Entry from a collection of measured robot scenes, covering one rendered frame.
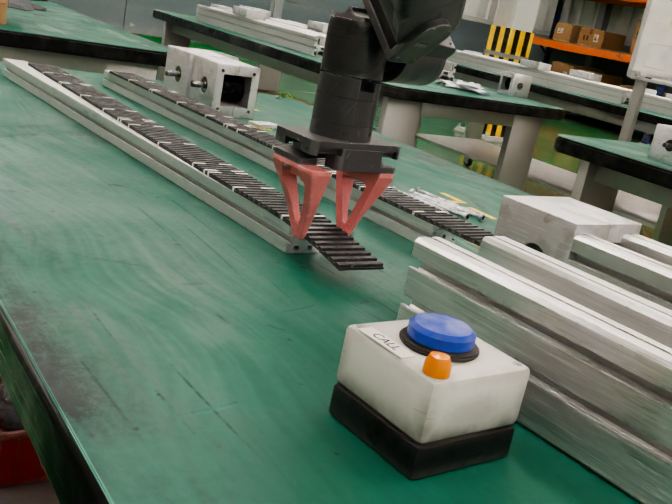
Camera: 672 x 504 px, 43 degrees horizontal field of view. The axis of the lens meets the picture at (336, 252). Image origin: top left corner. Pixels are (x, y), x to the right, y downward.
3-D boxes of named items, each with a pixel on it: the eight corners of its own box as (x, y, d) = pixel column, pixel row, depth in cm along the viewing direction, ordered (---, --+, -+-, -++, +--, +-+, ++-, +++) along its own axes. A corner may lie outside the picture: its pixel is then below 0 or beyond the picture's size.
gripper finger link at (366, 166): (380, 248, 81) (401, 153, 78) (321, 250, 77) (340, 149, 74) (339, 226, 86) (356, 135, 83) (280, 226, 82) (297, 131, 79)
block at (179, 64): (150, 91, 169) (156, 43, 167) (201, 96, 176) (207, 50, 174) (173, 101, 162) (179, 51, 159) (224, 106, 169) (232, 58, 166)
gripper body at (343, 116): (399, 166, 79) (416, 87, 77) (311, 161, 73) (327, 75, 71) (357, 148, 84) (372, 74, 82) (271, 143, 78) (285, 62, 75)
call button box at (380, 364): (326, 412, 52) (345, 318, 50) (439, 393, 58) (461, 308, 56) (410, 483, 46) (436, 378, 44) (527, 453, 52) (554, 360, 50)
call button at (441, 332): (389, 343, 50) (396, 311, 49) (438, 337, 52) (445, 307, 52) (434, 372, 47) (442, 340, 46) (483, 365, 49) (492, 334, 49)
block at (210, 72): (175, 102, 161) (182, 52, 158) (228, 108, 168) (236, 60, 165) (198, 114, 153) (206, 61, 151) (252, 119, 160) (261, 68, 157)
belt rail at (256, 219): (2, 74, 153) (3, 58, 152) (24, 77, 155) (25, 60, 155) (285, 253, 82) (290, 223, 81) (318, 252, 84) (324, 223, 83)
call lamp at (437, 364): (416, 368, 46) (421, 348, 45) (436, 365, 47) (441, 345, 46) (435, 380, 44) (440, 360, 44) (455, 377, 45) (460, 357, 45)
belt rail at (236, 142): (102, 85, 165) (104, 69, 164) (122, 87, 167) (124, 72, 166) (427, 249, 93) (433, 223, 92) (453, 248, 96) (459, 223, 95)
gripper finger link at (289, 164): (360, 249, 79) (380, 151, 77) (298, 251, 75) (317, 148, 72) (319, 226, 84) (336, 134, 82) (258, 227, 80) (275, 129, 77)
